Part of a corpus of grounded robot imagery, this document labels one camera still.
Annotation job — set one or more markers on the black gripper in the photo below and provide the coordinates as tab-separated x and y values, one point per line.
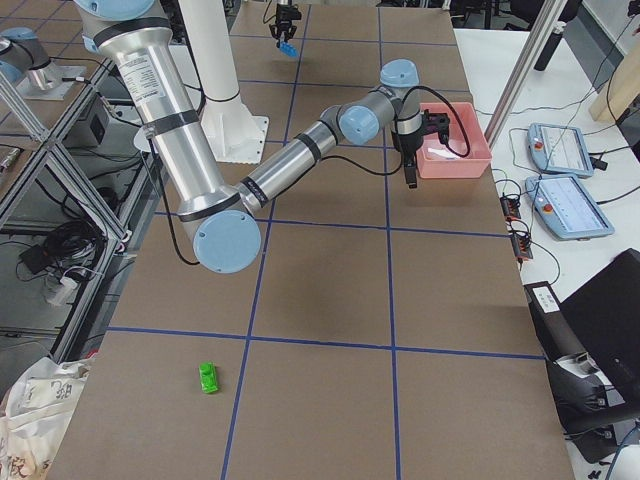
283	13
406	146

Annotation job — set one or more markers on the long blue four-stud block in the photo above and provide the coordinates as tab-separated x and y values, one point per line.
288	49

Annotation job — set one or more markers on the green block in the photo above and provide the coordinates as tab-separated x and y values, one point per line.
208	378

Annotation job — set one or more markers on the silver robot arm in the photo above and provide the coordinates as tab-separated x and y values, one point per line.
219	217

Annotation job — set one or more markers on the pink plastic box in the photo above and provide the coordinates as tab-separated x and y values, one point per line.
436	161

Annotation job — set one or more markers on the black usb hub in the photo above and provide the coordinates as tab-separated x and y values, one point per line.
510	208

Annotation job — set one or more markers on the far teach pendant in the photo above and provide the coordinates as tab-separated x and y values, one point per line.
556	149

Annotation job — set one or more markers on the teach pendant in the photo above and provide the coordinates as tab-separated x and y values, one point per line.
556	149
566	208

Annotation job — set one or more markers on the near teach pendant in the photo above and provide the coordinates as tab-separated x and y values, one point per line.
566	208

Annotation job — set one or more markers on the white printed tote bag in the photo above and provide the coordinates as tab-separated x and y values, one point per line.
35	414

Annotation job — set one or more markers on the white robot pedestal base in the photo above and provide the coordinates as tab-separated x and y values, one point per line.
234	134

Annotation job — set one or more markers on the aluminium frame post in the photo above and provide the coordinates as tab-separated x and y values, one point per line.
541	31

